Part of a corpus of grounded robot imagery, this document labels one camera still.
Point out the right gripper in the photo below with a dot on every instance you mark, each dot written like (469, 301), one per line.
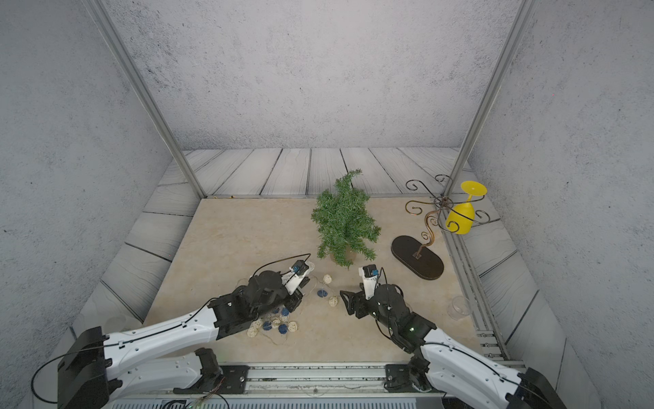
(355, 299)

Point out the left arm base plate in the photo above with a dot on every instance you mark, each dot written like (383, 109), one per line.
(229, 380)

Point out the aluminium mounting rail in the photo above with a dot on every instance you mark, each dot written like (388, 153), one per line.
(310, 380)

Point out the left frame post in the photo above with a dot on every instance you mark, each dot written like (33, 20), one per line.
(115, 44)

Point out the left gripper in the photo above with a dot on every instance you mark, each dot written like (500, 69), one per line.
(296, 297)

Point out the clear glass near right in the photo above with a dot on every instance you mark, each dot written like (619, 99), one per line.
(459, 308)

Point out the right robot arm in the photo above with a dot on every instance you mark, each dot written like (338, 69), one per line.
(439, 362)

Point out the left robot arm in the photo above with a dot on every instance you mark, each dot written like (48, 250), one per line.
(93, 367)

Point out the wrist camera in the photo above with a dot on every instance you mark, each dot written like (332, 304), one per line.
(297, 276)
(370, 277)

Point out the right frame post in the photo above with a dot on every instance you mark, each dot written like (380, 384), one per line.
(507, 55)

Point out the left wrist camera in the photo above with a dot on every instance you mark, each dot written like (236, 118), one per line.
(297, 276)

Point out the small green christmas tree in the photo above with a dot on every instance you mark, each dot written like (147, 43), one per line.
(345, 227)

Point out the black metal glass rack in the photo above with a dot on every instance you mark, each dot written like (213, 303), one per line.
(416, 254)

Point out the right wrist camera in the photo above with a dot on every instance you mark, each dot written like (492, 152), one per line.
(370, 277)

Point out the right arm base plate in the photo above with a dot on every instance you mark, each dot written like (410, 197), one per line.
(402, 378)

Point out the frame post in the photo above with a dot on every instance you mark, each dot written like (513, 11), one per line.
(115, 44)
(507, 55)

